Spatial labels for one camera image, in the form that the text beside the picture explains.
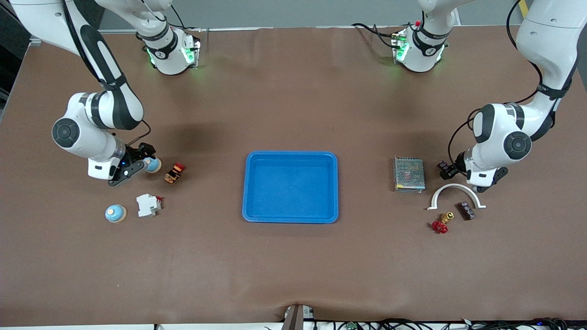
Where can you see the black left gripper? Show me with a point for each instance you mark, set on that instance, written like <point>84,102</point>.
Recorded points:
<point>451,170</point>

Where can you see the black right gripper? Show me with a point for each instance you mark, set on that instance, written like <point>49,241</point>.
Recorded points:
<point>136,152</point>

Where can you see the small dark terminal block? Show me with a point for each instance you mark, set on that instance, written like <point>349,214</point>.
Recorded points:
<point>442,164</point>

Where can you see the light blue desk bell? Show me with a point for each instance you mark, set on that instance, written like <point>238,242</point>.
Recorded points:
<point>115,213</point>
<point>155,166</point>

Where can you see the large dark electrolytic capacitor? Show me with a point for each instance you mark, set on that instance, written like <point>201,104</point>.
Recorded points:
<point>466,211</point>

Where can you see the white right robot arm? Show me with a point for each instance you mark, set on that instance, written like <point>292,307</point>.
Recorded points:
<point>110,105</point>

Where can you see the blue plastic tray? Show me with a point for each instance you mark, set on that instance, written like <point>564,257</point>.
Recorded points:
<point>289,192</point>

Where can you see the metal mesh power supply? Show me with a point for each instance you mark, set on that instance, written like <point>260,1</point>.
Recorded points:
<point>408,174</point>

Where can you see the white circuit breaker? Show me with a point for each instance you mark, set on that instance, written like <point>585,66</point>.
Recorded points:
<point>146,205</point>

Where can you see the brass valve red handwheel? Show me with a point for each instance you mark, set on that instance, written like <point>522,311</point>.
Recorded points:
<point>439,226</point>

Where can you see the metal table clamp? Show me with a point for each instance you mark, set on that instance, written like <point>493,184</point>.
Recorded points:
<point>296,318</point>

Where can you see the white semicircular bracket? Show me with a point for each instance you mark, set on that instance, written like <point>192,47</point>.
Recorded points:
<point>454,186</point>

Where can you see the orange red selector switch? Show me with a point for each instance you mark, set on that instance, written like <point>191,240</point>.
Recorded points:
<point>173,174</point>

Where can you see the aluminium frame profile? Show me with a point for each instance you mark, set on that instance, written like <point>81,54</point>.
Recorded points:
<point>35,40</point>

